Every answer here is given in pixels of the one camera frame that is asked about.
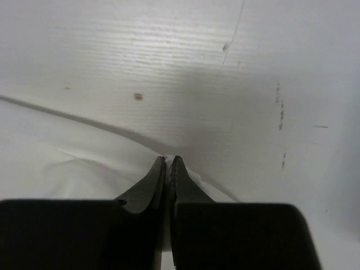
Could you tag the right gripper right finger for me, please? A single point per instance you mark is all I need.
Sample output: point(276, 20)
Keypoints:
point(206, 234)

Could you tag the white t shirt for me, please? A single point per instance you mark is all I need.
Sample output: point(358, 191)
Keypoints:
point(52, 158)

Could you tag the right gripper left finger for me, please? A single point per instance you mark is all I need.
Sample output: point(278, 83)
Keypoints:
point(122, 233)

